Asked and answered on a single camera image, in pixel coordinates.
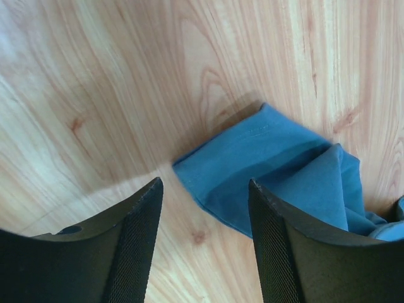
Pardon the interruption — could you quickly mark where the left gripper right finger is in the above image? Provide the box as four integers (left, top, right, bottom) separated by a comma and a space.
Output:
248, 181, 403, 302

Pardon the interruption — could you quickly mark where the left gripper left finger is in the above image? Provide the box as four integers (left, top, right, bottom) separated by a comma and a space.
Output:
1, 178, 163, 302

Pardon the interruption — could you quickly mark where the grey blue t shirt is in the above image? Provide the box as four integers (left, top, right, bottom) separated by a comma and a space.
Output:
173, 104, 403, 241

